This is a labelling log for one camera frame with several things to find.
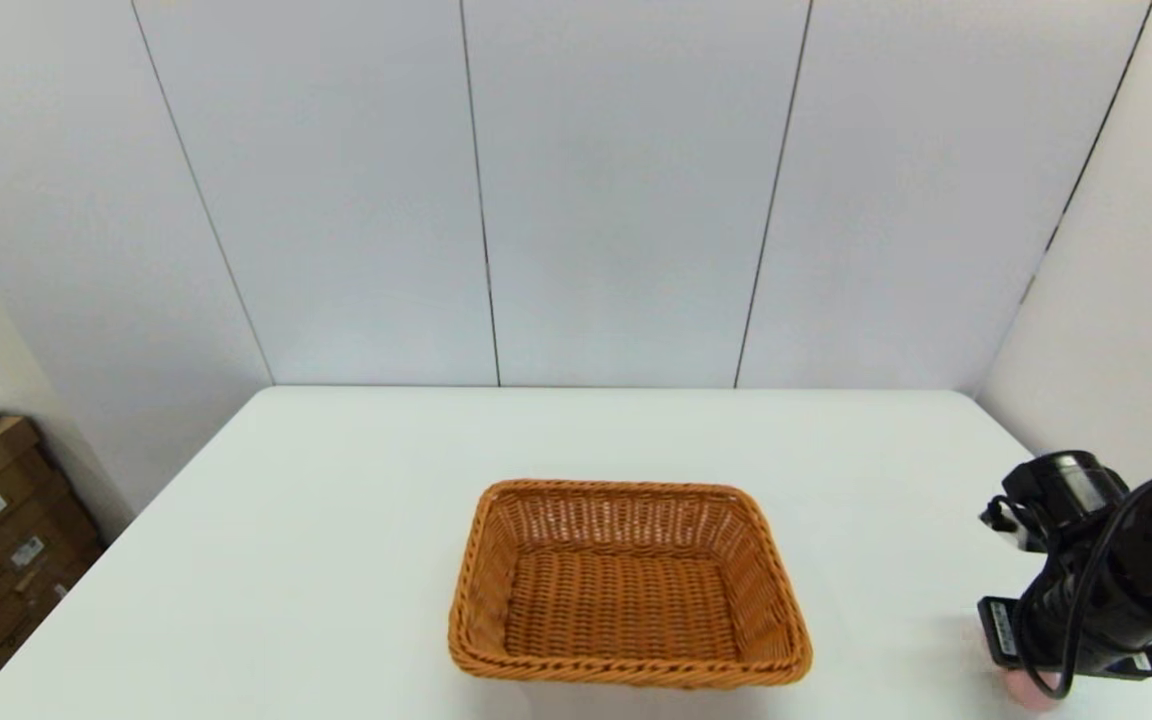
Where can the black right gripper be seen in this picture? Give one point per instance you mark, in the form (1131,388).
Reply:
(1121,640)

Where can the pink peach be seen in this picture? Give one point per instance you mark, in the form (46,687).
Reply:
(1028,688)

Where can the orange woven wicker basket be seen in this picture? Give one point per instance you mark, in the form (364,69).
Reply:
(626,600)

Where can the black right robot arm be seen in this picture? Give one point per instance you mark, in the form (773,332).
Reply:
(1066,495)

